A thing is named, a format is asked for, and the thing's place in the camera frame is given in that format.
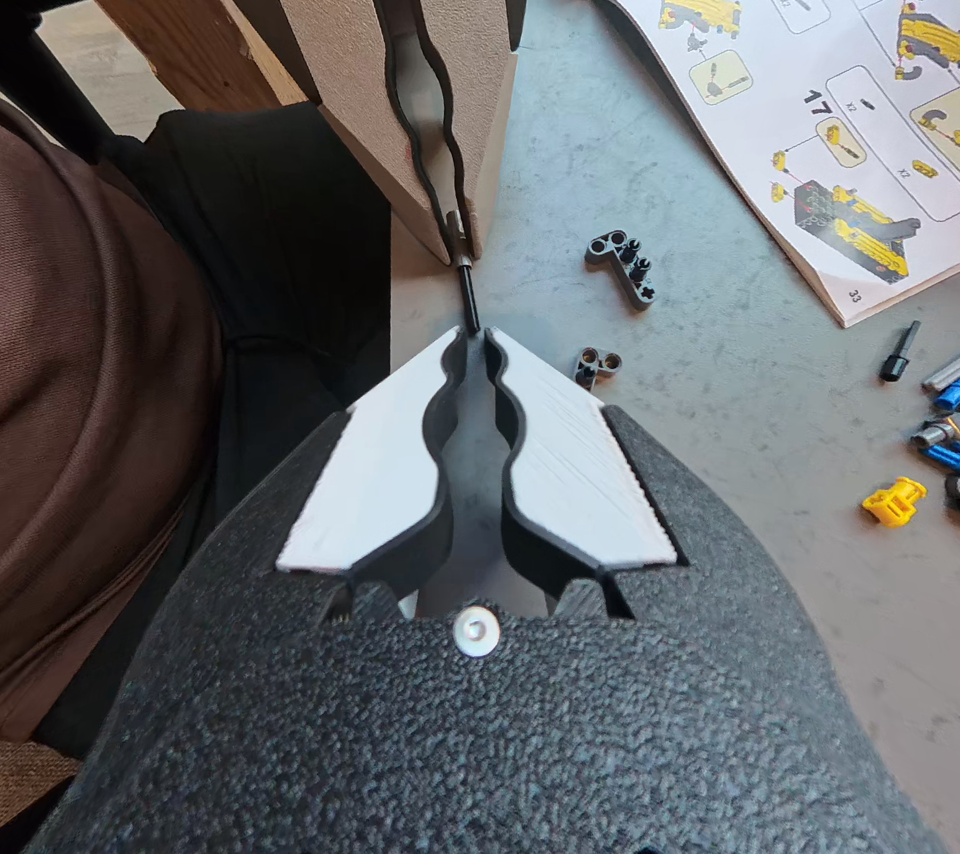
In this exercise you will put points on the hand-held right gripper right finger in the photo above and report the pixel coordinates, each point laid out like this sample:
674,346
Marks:
585,479

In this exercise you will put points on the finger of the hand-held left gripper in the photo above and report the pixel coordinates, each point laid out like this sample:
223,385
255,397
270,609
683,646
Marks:
330,21
472,6

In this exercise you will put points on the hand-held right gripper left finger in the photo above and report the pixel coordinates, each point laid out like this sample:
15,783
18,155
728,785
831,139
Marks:
367,479

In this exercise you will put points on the black axle rod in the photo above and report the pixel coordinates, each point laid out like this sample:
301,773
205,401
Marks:
469,299

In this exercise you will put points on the grey stone-look desk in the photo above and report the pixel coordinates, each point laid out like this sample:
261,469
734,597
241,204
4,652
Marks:
712,419

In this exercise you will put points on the grey L-shaped beam with pins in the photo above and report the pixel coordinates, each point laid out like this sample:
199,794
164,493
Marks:
626,276
598,366

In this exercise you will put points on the wooden beam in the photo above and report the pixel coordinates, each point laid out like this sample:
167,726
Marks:
210,43

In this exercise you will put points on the person's black pants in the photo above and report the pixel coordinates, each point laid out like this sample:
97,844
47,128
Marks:
285,231

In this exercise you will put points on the open instruction booklet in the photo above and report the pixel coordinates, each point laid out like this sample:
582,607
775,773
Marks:
750,118

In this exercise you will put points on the person's brown sweater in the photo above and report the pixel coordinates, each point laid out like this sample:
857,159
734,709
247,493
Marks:
97,381

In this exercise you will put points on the yellow connector piece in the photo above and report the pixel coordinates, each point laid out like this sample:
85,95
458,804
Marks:
892,500

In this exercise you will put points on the black axle pin with stop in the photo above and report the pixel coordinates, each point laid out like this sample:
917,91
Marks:
896,362

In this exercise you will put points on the pile of small building pieces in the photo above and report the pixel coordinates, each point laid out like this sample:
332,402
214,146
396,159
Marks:
937,434

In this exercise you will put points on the light grey ribbed rod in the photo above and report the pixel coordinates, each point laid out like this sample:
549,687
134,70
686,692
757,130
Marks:
945,371

